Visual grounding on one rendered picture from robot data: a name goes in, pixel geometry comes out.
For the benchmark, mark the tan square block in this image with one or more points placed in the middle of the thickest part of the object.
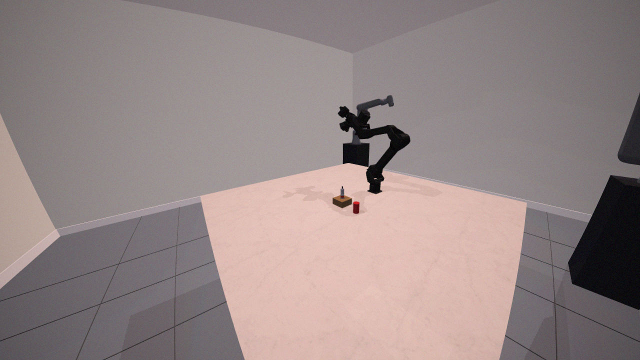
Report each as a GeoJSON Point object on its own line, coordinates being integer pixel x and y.
{"type": "Point", "coordinates": [342, 203]}

